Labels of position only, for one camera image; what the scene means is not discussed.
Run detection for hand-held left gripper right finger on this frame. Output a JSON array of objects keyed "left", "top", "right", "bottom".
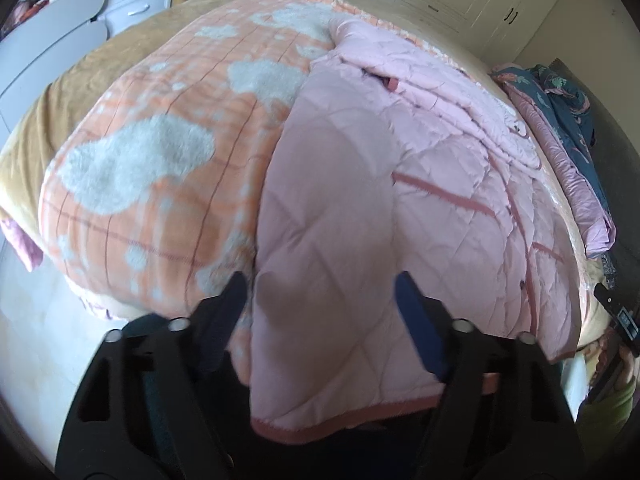
[{"left": 394, "top": 270, "right": 587, "bottom": 480}]

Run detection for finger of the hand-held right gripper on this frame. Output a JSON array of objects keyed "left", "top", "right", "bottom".
[{"left": 593, "top": 283, "right": 621, "bottom": 317}]

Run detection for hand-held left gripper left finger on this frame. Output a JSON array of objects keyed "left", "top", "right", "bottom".
[{"left": 54, "top": 271, "right": 253, "bottom": 480}]

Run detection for pink quilted jacket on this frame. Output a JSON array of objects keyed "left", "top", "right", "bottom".
[{"left": 249, "top": 15, "right": 587, "bottom": 446}]

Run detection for person's right forearm green sleeve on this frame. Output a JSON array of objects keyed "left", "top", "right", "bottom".
[{"left": 574, "top": 372, "right": 637, "bottom": 438}]

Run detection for dark patterned cloth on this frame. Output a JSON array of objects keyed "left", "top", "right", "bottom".
[{"left": 599, "top": 251, "right": 620, "bottom": 288}]

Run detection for grey headboard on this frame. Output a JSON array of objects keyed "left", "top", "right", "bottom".
[{"left": 549, "top": 57, "right": 640, "bottom": 291}]

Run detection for purple and blue floral quilt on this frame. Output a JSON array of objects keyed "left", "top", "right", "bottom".
[{"left": 489, "top": 62, "right": 619, "bottom": 261}]

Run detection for small pink cloth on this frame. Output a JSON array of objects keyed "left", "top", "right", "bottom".
[{"left": 0, "top": 216, "right": 45, "bottom": 272}]

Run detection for bed with tan sheet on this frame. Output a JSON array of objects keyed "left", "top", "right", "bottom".
[{"left": 0, "top": 0, "right": 617, "bottom": 353}]

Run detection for grey oval board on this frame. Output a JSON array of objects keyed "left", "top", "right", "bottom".
[
  {"left": 0, "top": 22, "right": 109, "bottom": 133},
  {"left": 0, "top": 0, "right": 107, "bottom": 53}
]

